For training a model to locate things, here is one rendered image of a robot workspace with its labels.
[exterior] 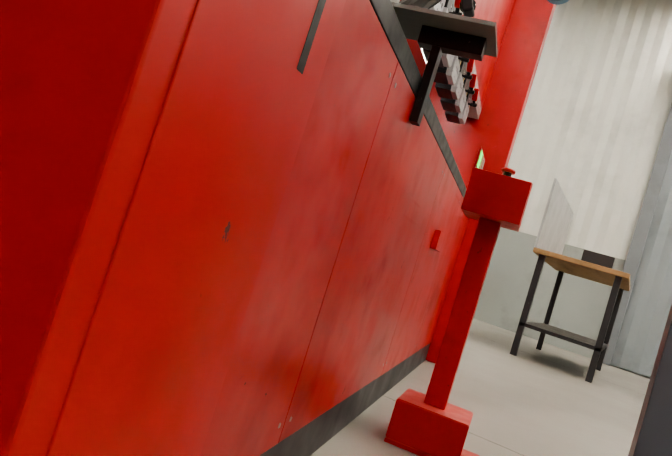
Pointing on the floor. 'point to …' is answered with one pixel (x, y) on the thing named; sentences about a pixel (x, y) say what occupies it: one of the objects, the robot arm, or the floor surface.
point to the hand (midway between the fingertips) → (404, 13)
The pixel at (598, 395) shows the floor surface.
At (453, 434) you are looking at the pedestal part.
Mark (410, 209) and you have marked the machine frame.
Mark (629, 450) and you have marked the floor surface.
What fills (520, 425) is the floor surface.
